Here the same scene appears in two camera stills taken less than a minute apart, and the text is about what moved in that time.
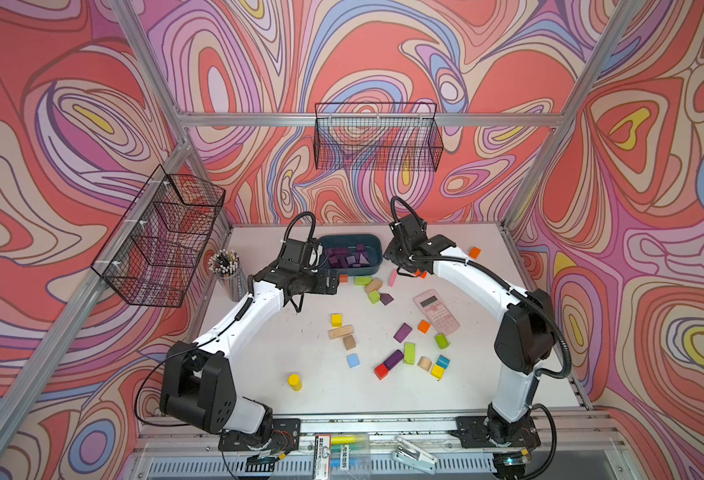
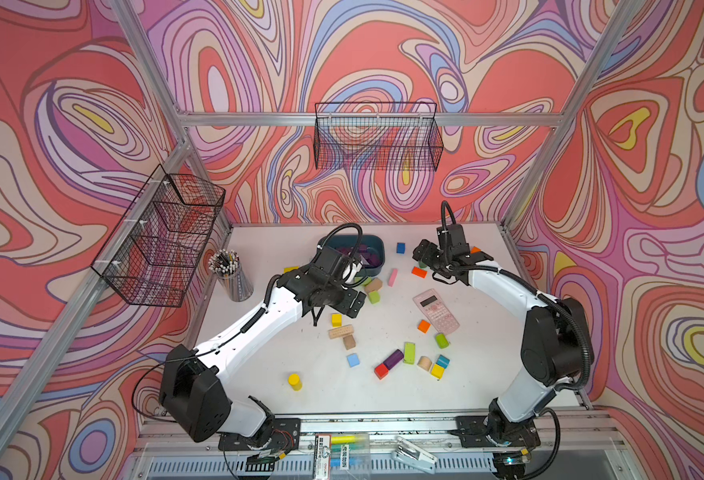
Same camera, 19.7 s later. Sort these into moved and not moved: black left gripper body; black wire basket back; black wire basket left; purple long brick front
Moved: black left gripper body
Not moved: black wire basket left; black wire basket back; purple long brick front
